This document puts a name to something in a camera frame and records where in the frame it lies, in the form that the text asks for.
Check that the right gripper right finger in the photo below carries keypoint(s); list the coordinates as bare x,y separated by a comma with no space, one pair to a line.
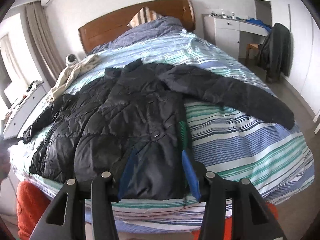
251,216

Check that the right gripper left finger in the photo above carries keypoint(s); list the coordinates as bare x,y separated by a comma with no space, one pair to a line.
64,218

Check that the black puffer jacket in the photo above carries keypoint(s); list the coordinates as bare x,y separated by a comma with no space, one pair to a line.
132,122

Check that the person left hand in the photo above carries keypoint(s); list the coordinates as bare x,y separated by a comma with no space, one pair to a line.
5,164

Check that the white low cabinet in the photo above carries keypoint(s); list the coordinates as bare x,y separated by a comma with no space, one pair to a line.
21,112

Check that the cream garment on bed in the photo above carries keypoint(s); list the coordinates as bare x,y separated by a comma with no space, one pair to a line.
71,73

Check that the beige curtain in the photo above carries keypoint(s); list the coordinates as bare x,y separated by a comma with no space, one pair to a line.
46,51

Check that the wooden stool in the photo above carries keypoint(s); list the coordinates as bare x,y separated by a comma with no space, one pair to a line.
252,47

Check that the dark coat on chair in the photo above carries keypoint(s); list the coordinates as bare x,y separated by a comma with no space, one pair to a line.
274,54

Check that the white dressing desk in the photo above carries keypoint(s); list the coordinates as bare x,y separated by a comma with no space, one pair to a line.
232,36

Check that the blue checked blanket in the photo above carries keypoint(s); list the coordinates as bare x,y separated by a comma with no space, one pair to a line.
163,26

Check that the striped pillow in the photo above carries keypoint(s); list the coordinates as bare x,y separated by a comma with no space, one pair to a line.
145,15

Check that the blue cloth on desk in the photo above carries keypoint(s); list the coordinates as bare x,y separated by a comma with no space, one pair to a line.
260,23

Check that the wooden headboard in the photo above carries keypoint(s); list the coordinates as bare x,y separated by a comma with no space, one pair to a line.
108,27

